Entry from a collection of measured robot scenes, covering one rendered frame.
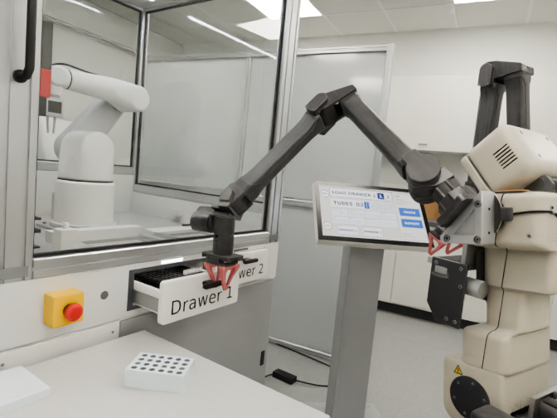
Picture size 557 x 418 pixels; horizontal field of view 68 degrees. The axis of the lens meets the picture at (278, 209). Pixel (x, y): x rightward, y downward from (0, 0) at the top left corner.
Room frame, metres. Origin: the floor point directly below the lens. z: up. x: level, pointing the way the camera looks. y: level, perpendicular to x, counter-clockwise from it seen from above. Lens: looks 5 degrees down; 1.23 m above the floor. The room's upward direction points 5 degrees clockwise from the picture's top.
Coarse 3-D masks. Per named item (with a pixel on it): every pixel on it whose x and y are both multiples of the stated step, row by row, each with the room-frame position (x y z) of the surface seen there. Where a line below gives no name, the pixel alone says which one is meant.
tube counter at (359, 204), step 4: (356, 204) 1.86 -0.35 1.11; (360, 204) 1.87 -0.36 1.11; (364, 204) 1.87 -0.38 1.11; (368, 204) 1.87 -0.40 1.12; (372, 204) 1.88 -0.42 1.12; (376, 204) 1.88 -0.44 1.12; (380, 204) 1.89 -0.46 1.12; (384, 204) 1.89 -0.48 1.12; (388, 204) 1.89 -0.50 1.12; (392, 204) 1.90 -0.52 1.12; (360, 208) 1.85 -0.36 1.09; (364, 208) 1.86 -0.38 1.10; (368, 208) 1.86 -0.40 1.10; (372, 208) 1.86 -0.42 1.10; (376, 208) 1.87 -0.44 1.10; (380, 208) 1.87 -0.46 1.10; (384, 208) 1.87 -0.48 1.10; (388, 208) 1.88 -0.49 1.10; (392, 208) 1.88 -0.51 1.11
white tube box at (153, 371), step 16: (144, 352) 0.89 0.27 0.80; (128, 368) 0.82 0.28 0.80; (144, 368) 0.83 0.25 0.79; (160, 368) 0.83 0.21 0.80; (176, 368) 0.84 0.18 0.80; (192, 368) 0.88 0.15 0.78; (128, 384) 0.81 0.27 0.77; (144, 384) 0.81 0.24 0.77; (160, 384) 0.81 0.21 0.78; (176, 384) 0.81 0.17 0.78
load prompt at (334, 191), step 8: (336, 192) 1.89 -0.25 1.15; (344, 192) 1.89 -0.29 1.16; (352, 192) 1.90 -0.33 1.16; (360, 192) 1.91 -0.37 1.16; (368, 192) 1.92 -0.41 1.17; (376, 192) 1.93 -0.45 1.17; (384, 192) 1.93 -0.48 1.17; (376, 200) 1.90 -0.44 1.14; (384, 200) 1.91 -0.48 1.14; (392, 200) 1.91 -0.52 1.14
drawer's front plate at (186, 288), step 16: (160, 288) 1.01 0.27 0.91; (176, 288) 1.04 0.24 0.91; (192, 288) 1.08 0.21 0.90; (160, 304) 1.01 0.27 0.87; (176, 304) 1.04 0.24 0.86; (192, 304) 1.09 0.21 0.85; (208, 304) 1.14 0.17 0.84; (224, 304) 1.19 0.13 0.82; (160, 320) 1.01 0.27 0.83; (176, 320) 1.04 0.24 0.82
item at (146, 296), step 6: (204, 270) 1.29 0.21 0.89; (138, 282) 1.10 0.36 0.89; (138, 288) 1.09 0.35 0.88; (144, 288) 1.07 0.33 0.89; (150, 288) 1.06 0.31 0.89; (156, 288) 1.06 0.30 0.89; (138, 294) 1.08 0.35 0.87; (144, 294) 1.07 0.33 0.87; (150, 294) 1.06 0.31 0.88; (156, 294) 1.05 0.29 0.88; (138, 300) 1.08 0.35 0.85; (144, 300) 1.07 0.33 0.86; (150, 300) 1.06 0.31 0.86; (156, 300) 1.04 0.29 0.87; (144, 306) 1.07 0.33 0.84; (150, 306) 1.05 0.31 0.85; (156, 306) 1.04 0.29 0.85; (156, 312) 1.04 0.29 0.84
